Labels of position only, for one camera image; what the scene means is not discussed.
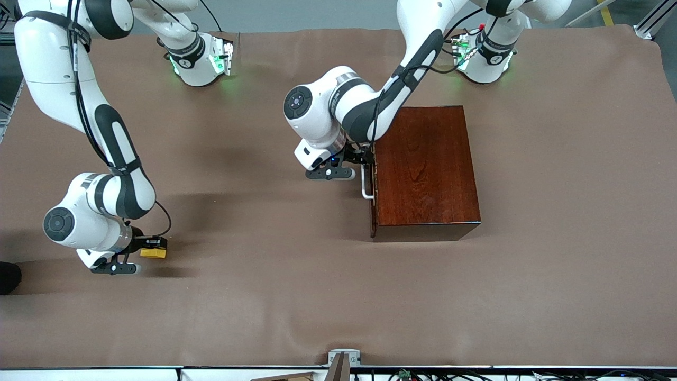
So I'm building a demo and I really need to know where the dark red wooden cabinet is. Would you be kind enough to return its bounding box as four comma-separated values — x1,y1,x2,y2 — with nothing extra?
370,105,482,243

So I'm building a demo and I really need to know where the brown table cloth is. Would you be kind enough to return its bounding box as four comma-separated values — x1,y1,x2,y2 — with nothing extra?
0,24,677,369

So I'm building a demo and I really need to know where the black round object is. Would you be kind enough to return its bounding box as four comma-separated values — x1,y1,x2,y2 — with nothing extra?
0,261,22,296

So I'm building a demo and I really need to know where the grey metal table clamp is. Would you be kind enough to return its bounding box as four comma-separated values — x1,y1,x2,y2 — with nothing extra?
328,349,362,367

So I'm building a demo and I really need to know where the brown wooden wedge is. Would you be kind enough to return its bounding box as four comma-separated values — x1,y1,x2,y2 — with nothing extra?
326,352,351,381

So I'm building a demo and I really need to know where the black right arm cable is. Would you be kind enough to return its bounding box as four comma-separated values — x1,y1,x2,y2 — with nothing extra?
66,11,173,239

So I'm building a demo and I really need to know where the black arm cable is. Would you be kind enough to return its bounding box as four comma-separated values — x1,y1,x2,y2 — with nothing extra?
66,11,173,239
368,8,484,150

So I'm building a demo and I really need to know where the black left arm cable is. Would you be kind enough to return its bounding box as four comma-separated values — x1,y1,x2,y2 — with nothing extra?
368,8,484,150

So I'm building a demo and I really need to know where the black base cable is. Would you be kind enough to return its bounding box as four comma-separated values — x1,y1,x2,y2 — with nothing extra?
199,0,223,33

